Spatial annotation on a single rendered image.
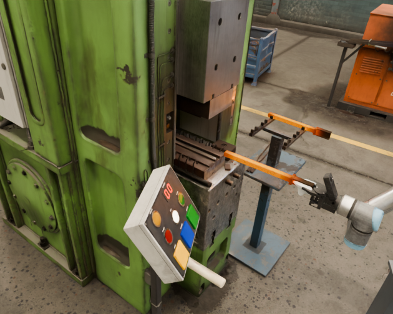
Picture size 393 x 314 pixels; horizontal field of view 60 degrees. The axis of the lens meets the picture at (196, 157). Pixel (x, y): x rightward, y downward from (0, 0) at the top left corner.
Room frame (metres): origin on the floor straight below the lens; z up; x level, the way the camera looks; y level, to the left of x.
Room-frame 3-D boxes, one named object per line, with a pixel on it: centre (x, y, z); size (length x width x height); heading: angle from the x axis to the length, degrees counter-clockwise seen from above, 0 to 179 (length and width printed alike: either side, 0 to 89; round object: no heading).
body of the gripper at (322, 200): (1.16, -0.57, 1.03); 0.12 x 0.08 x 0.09; 56
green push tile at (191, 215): (1.02, 0.00, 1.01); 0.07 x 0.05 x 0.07; 171
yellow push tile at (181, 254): (0.82, 0.03, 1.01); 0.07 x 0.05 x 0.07; 171
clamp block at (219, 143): (1.63, -0.15, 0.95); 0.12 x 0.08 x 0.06; 56
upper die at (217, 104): (1.57, 0.08, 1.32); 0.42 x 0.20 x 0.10; 56
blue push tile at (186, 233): (0.92, 0.02, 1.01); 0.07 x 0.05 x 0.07; 171
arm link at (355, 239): (1.07, -0.72, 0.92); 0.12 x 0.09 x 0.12; 158
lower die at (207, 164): (1.57, 0.08, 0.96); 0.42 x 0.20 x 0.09; 56
